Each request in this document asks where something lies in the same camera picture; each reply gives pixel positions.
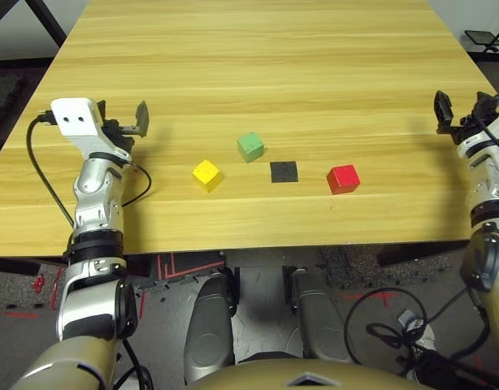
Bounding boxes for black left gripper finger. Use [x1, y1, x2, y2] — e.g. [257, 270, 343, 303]
[136, 100, 150, 138]

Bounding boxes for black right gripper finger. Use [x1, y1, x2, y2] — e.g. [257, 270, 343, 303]
[434, 89, 454, 133]
[475, 91, 498, 119]

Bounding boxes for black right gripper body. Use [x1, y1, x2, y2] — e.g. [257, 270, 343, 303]
[436, 110, 495, 145]

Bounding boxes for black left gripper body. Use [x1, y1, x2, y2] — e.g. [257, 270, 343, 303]
[97, 100, 139, 154]

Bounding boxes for yellow wooden block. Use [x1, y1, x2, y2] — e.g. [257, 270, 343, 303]
[191, 158, 223, 193]

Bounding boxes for green wooden block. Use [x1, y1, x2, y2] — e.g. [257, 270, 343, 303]
[236, 131, 264, 164]

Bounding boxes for red wooden block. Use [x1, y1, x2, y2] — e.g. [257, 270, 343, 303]
[326, 164, 362, 196]

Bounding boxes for black stand plate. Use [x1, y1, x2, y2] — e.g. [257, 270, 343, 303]
[463, 28, 499, 53]

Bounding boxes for black table leg brace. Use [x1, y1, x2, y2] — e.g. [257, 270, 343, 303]
[0, 0, 68, 48]

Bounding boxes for black foam mat red lines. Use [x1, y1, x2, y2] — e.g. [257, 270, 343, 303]
[155, 251, 227, 282]

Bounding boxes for black square marker pad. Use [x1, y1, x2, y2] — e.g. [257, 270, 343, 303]
[270, 161, 299, 184]

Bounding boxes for grey robot left leg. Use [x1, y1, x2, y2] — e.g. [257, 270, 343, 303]
[183, 271, 236, 385]

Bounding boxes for grey robot leg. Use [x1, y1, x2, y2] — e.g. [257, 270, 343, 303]
[183, 271, 236, 385]
[289, 266, 353, 363]

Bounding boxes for grey robot right leg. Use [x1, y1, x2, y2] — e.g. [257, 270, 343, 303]
[289, 266, 353, 363]

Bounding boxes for gold robot torso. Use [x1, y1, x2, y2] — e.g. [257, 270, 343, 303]
[186, 356, 422, 390]

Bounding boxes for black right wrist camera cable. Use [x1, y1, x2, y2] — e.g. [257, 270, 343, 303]
[475, 116, 499, 158]

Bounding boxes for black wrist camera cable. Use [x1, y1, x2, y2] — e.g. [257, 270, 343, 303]
[475, 116, 499, 158]
[25, 112, 78, 229]

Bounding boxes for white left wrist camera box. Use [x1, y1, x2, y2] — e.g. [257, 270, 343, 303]
[50, 97, 132, 163]

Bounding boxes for black left wrist camera cable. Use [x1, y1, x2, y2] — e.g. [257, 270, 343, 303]
[25, 112, 78, 229]

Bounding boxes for black coiled floor cable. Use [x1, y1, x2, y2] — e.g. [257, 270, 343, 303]
[343, 285, 495, 377]

